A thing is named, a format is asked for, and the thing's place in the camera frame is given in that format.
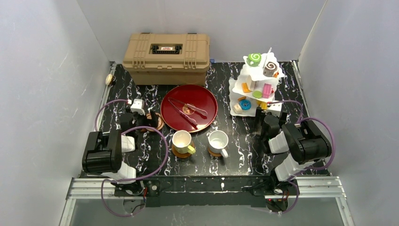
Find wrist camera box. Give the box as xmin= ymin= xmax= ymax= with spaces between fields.
xmin=130 ymin=99 xmax=145 ymax=115
xmin=266 ymin=103 xmax=282 ymax=117

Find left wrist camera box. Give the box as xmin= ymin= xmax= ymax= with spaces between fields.
xmin=130 ymin=99 xmax=145 ymax=115

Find white grey mug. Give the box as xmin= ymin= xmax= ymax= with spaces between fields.
xmin=208 ymin=130 xmax=229 ymax=158

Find yellow toy cake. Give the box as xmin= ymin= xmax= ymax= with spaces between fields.
xmin=257 ymin=101 xmax=268 ymax=110

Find tan plastic toolbox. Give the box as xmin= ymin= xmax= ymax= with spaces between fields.
xmin=122 ymin=33 xmax=210 ymax=86

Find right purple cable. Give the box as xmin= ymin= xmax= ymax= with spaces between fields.
xmin=267 ymin=99 xmax=336 ymax=214

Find green swirl roll cake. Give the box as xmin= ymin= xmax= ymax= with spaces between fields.
xmin=246 ymin=53 xmax=262 ymax=67

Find brown swirl roll cake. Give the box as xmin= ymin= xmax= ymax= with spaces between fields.
xmin=263 ymin=61 xmax=279 ymax=78

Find orange round toy biscuit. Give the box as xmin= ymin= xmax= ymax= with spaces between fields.
xmin=237 ymin=96 xmax=247 ymax=101

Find purple cable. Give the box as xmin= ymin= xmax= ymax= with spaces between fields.
xmin=94 ymin=99 xmax=169 ymax=218
xmin=267 ymin=99 xmax=336 ymax=214

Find green toy macaron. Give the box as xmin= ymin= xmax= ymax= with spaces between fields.
xmin=252 ymin=90 xmax=263 ymax=98

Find wooden coaster stack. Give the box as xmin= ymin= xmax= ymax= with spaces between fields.
xmin=143 ymin=113 xmax=165 ymax=131

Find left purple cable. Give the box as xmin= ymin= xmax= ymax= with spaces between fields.
xmin=94 ymin=99 xmax=169 ymax=218

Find blue toy donut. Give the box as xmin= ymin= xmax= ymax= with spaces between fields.
xmin=239 ymin=99 xmax=252 ymax=111

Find red round tray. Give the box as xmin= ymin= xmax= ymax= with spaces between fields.
xmin=160 ymin=85 xmax=218 ymax=133

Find white tiered cake stand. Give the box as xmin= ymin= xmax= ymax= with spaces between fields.
xmin=229 ymin=48 xmax=286 ymax=117

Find orange toy cake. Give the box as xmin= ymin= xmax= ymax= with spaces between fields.
xmin=241 ymin=82 xmax=251 ymax=93

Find yellow green mug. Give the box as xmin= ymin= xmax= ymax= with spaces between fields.
xmin=172 ymin=130 xmax=192 ymax=147

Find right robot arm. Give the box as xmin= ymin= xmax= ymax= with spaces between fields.
xmin=258 ymin=113 xmax=335 ymax=182

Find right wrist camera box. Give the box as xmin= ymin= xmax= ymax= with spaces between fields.
xmin=266 ymin=103 xmax=282 ymax=117

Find pink toy cake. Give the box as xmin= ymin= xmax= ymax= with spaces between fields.
xmin=262 ymin=83 xmax=272 ymax=98

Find white round toy mochi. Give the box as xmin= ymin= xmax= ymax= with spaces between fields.
xmin=232 ymin=103 xmax=243 ymax=114

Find pink handled metal tongs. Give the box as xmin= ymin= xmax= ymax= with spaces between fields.
xmin=168 ymin=97 xmax=208 ymax=127

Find white toy cake slice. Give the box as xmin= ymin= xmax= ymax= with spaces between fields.
xmin=246 ymin=76 xmax=256 ymax=91

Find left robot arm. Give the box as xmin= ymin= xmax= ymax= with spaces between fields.
xmin=82 ymin=113 xmax=148 ymax=180

